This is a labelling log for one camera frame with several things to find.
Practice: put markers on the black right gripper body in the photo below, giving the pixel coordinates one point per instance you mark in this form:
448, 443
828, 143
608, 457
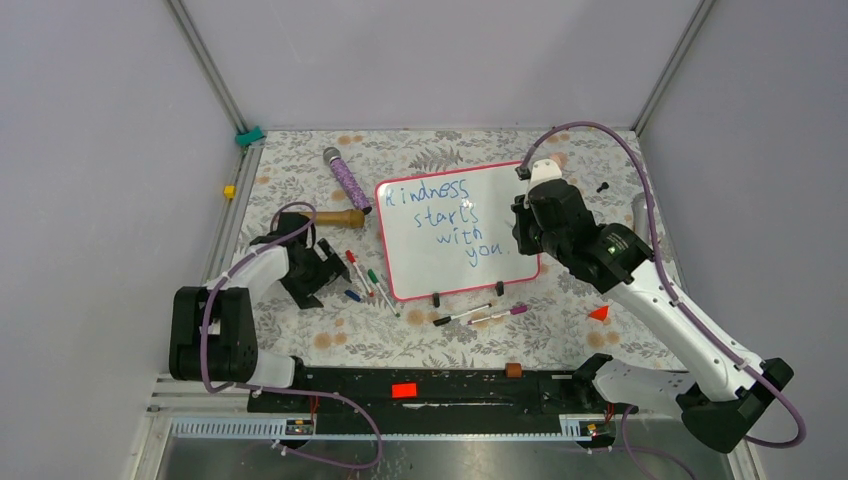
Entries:
532, 239

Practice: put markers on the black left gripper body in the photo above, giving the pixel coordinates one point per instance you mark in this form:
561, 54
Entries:
310, 278

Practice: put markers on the blue marker cap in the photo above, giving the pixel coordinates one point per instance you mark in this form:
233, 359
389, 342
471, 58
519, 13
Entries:
353, 295

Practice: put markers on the pink framed whiteboard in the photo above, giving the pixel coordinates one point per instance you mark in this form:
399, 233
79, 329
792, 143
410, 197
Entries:
451, 232

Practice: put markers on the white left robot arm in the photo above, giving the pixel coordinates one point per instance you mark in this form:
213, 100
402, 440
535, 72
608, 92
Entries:
213, 333

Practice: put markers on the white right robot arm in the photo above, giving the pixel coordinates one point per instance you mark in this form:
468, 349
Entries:
725, 388

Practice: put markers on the red capped marker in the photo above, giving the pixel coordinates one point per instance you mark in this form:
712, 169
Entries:
360, 273

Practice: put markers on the green capped marker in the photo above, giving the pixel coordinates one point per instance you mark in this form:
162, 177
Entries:
379, 287

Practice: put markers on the silver toy microphone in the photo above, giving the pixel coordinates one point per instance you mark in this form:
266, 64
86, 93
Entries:
640, 220

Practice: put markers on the purple capped marker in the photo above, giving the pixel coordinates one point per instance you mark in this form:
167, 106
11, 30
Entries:
517, 310

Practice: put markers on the floral patterned mat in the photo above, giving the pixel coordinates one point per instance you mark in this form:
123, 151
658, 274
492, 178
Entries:
555, 333

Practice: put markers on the orange triangle block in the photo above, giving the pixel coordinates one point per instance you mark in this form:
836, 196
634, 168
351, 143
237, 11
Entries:
601, 314

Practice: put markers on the purple glitter microphone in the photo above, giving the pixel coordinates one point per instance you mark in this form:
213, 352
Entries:
332, 157

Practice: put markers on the black capped marker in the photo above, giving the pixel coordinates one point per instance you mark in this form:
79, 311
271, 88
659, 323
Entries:
449, 318

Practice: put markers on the red tape label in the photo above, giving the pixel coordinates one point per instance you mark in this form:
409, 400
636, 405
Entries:
404, 390

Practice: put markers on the green corner clamp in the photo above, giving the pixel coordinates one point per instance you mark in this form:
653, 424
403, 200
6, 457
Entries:
244, 140

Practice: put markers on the brown small block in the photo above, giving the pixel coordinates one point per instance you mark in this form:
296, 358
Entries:
513, 370

